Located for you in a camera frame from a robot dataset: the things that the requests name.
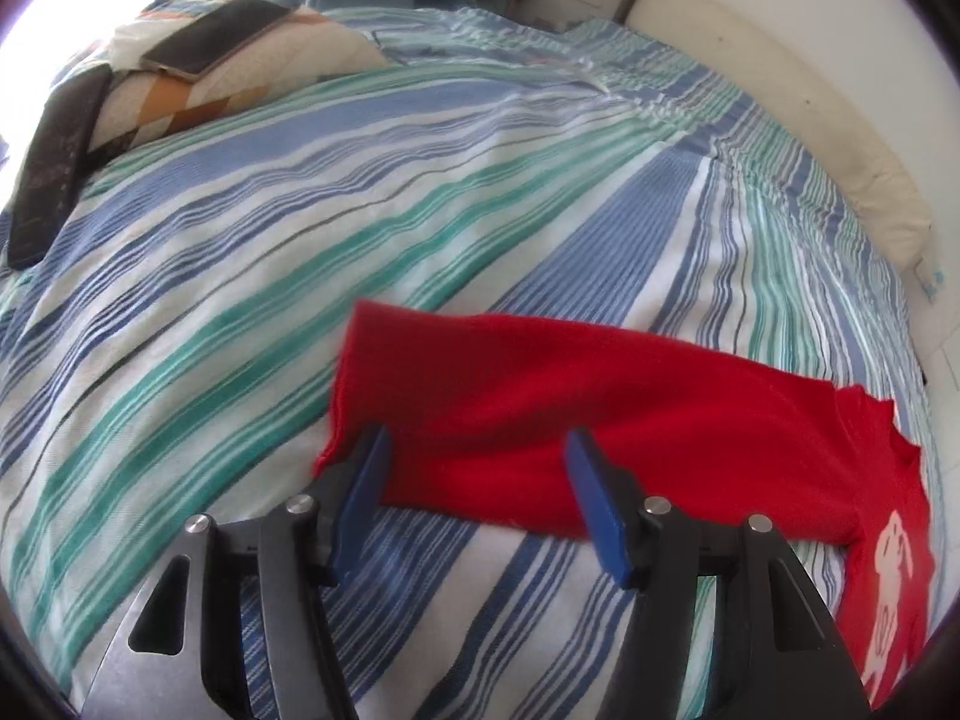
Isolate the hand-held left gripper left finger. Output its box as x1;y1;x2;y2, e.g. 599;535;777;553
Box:
90;424;395;720

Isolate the cream padded headboard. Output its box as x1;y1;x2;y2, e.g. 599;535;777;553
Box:
622;0;935;271

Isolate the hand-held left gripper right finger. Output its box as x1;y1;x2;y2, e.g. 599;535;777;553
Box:
564;427;875;720

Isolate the striped bed cover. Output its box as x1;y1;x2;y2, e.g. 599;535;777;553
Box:
0;6;938;720

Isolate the smartphone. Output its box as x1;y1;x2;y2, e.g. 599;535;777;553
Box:
141;0;293;83

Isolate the orange checked pillow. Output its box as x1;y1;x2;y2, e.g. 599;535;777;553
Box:
49;0;391;166

